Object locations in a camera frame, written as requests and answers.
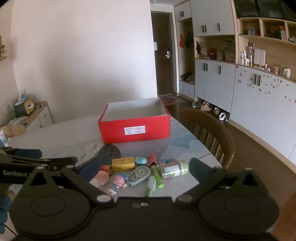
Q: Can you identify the white and wood wall cabinet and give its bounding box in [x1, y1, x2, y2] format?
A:
[173, 0, 296, 166]

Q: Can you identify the pink foot shaped dish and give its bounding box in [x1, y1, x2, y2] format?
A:
[94, 171, 110, 186]

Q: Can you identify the clear plastic bag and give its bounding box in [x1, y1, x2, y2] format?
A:
[8, 116, 28, 127]

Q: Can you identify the red cardboard box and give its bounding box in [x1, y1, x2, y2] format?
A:
[97, 97, 171, 144]

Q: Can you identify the dark brown door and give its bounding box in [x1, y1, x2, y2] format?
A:
[151, 11, 173, 97]

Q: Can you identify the pink haired doll figure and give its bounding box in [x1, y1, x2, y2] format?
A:
[107, 174, 129, 196]

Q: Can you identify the green highlighter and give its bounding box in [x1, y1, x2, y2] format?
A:
[151, 165, 164, 188]

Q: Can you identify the brown wooden chair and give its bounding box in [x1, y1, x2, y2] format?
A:
[180, 108, 235, 169]

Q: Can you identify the teal tissue box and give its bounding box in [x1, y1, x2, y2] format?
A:
[14, 98, 35, 116]

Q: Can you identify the white and green glue pen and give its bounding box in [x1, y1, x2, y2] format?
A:
[144, 176, 157, 197]

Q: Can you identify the white flat panel appliance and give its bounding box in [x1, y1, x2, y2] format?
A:
[254, 48, 266, 67]

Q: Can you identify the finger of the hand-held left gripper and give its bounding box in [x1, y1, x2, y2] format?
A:
[0, 148, 43, 160]
[14, 157, 78, 172]

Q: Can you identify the cluttered wooden wall shelf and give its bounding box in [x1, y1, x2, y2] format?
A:
[0, 35, 8, 62]

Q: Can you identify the white and blue packet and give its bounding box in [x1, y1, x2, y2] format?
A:
[0, 130, 11, 146]

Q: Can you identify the grey correction tape dispenser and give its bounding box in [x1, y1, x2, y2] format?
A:
[128, 166, 152, 187]

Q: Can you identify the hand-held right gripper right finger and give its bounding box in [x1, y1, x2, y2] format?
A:
[175, 158, 266, 206]

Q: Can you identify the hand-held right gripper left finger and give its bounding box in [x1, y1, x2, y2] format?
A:
[22, 158, 115, 206]

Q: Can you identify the patterned door mat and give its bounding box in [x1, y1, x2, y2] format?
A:
[161, 96, 186, 106]

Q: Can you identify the brown paper bag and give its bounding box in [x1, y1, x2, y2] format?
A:
[0, 125, 27, 139]

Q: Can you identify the red binder clip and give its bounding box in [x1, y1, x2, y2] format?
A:
[147, 149, 161, 167]

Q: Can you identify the row of shelf toys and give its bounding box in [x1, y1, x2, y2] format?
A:
[196, 40, 235, 62]

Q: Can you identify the person's left hand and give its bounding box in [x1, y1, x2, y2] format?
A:
[0, 196, 11, 235]

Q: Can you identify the yellow small carton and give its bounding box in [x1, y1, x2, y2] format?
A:
[112, 157, 135, 172]

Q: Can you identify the orange toy keychain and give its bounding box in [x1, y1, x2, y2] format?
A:
[100, 164, 114, 175]

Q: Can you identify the white drawer cabinet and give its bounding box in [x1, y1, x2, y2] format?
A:
[25, 101, 53, 130]

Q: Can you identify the jar with green lid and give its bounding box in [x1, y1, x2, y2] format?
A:
[159, 160, 189, 179]

